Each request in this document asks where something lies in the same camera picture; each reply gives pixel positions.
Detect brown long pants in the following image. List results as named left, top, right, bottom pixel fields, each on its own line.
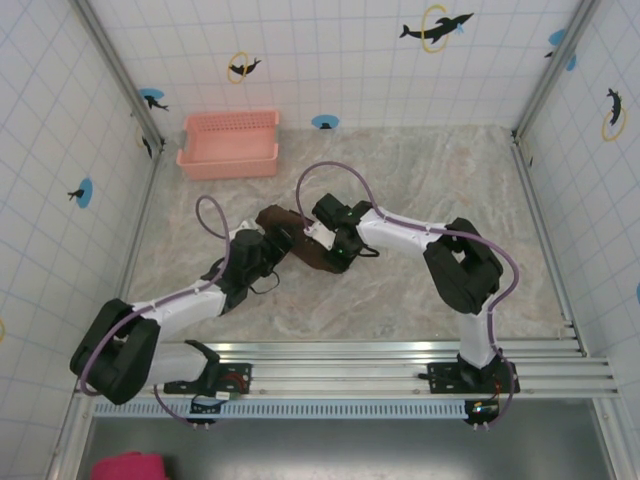
left=252, top=203, right=351, bottom=274

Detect pink plastic basket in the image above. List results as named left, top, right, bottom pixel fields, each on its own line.
left=175, top=109, right=281, bottom=182

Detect blue oval diver sticker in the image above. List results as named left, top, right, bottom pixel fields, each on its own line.
left=67, top=178, right=95, bottom=209

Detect blue oval shark sticker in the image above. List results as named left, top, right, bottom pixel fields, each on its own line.
left=137, top=88, right=170, bottom=112

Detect pink red cloth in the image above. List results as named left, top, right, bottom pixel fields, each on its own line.
left=89, top=451, right=169, bottom=480

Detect blue splash sticker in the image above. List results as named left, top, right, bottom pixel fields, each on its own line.
left=543, top=28, right=569, bottom=60

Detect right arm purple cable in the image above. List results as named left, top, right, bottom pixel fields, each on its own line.
left=295, top=162, right=521, bottom=431

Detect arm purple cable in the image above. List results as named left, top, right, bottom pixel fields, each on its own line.
left=78, top=195, right=232, bottom=431
left=295, top=162, right=521, bottom=431

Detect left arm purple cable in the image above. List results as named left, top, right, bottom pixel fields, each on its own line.
left=78, top=195, right=232, bottom=431

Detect aluminium rail frame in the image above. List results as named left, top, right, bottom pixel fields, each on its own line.
left=72, top=339, right=621, bottom=401

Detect aluminium side rail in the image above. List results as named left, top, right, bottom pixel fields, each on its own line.
left=510, top=129, right=589, bottom=359
left=102, top=144, right=169, bottom=359

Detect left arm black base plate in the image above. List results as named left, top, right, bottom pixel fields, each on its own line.
left=163, top=362, right=255, bottom=396

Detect white slotted cable duct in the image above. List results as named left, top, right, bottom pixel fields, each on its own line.
left=92, top=399, right=474, bottom=420

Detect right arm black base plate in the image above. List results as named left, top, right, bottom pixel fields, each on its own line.
left=427, top=358, right=521, bottom=396

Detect small dolphin ring sticker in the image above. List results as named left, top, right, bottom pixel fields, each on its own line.
left=227, top=50, right=263, bottom=84

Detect large dolphin ring sticker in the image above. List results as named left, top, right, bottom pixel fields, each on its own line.
left=398, top=3, right=475, bottom=54

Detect aluminium corner post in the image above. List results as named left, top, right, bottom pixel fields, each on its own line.
left=513, top=0, right=601, bottom=139
left=69, top=0, right=169, bottom=154

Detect aluminium frame leg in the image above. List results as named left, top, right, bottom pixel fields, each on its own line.
left=592, top=397, right=632, bottom=480
left=47, top=397, right=95, bottom=480

